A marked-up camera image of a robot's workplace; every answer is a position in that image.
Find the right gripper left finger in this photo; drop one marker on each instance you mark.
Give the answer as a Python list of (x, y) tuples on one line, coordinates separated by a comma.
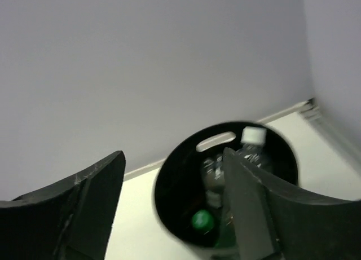
[(69, 219)]

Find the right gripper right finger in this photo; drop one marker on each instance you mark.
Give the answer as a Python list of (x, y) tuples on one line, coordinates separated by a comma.
[(275, 219)]

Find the green plastic bottle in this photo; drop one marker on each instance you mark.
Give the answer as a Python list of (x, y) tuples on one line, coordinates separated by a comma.
[(211, 226)]

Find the clear unlabeled plastic bottle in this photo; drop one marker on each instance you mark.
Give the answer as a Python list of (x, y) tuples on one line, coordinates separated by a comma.
[(253, 143)]

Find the black round bin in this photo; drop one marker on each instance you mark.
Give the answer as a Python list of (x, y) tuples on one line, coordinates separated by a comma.
[(179, 192)]

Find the aluminium table frame rail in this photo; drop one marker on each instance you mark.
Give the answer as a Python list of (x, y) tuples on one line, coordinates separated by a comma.
[(308, 130)]

